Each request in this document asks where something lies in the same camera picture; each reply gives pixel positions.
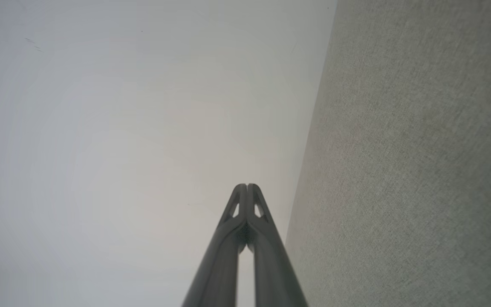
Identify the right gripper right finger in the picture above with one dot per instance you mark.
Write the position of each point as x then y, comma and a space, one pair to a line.
273, 268

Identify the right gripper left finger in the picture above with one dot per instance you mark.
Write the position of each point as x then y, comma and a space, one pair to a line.
222, 264

